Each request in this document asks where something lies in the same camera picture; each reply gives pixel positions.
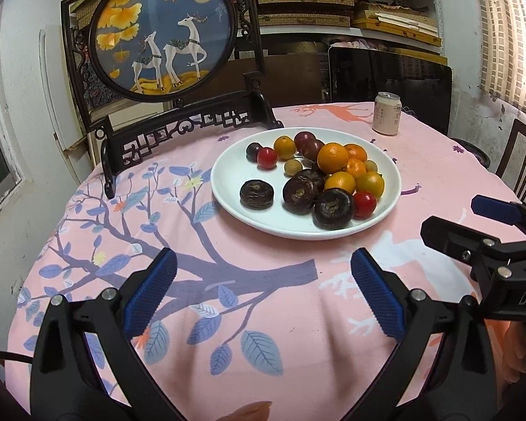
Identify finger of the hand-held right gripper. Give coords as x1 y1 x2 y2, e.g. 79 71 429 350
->
471 195 526 238
421 216 526 268

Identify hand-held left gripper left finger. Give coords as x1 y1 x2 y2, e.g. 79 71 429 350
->
28 248 180 421

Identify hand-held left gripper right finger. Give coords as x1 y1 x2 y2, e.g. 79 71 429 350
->
351 248 498 421

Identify red cherry tomato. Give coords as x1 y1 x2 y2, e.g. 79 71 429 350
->
257 148 278 170
353 191 378 220

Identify orange kumquat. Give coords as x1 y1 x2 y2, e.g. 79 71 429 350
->
355 171 385 199
344 159 367 180
323 171 357 194
274 136 297 161

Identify dark brown water chestnut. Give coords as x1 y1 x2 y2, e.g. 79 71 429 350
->
282 174 320 215
312 188 356 231
239 180 275 208
296 168 327 189

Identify white oval plate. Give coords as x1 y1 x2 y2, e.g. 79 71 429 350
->
211 128 402 240

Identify person's right hand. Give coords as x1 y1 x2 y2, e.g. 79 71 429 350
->
486 318 526 397

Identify person's left hand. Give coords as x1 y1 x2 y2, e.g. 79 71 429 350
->
227 401 273 421

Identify dark wooden slatted chair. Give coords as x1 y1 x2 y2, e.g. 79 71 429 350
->
494 118 526 196

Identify dark round stool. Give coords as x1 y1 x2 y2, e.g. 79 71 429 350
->
451 137 492 169

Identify pink printed tablecloth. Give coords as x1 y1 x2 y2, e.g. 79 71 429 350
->
4 101 526 421

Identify mandarin orange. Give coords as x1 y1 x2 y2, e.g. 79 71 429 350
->
316 142 350 174
344 144 368 163

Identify pale pink drink can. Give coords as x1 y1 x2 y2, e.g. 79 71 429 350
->
372 91 403 136

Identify black chair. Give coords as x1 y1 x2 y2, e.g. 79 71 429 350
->
328 45 453 138

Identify stack of yellow flat boxes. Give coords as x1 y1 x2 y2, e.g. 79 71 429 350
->
351 2 443 47

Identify pink bundled cloth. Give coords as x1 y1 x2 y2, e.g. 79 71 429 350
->
337 37 380 50

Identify white leaning board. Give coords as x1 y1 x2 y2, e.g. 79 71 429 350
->
39 28 97 159

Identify brown wooden cabinet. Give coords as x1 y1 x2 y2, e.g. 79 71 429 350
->
228 50 331 108

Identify white shelf unit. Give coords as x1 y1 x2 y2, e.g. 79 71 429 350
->
245 0 448 58

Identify stack of woven mat boxes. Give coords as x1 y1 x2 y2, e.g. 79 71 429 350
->
258 0 360 27

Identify round deer picture screen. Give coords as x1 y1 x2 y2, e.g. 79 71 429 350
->
60 0 283 200

